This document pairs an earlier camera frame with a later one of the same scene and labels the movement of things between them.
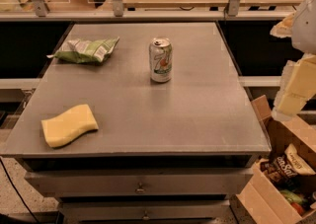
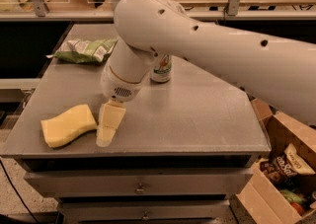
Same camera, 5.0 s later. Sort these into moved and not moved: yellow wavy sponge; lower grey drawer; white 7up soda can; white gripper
Moved: white gripper
Not moved: yellow wavy sponge; lower grey drawer; white 7up soda can
